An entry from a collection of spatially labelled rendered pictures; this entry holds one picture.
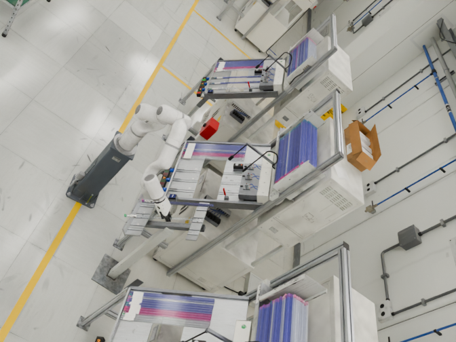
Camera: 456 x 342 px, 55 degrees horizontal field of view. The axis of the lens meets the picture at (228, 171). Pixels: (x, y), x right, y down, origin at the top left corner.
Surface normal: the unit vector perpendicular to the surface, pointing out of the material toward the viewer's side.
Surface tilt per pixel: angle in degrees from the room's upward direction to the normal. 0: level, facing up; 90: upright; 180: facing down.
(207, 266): 90
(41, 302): 0
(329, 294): 90
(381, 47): 90
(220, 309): 44
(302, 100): 90
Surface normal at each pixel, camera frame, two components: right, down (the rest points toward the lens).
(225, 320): -0.08, -0.76
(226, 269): -0.16, 0.65
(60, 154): 0.63, -0.52
